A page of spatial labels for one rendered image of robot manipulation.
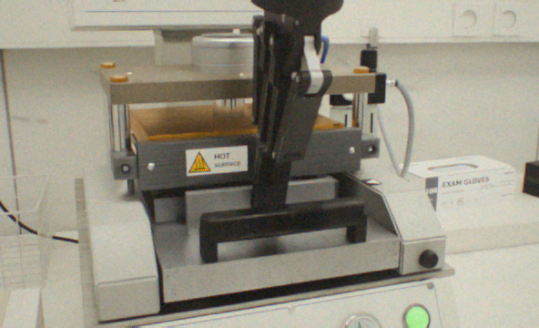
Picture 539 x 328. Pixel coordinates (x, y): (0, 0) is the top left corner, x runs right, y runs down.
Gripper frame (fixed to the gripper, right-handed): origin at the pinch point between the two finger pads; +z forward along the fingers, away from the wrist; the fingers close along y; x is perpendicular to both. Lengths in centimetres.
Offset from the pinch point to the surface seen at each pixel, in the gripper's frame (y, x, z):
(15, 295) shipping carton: -14.2, -25.4, 24.6
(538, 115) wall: -56, 90, 30
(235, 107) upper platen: -13.5, 0.1, -0.2
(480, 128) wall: -56, 74, 32
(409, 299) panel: 9.6, 11.6, 8.6
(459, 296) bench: -8.6, 37.0, 32.3
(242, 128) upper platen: -7.0, -0.9, -1.2
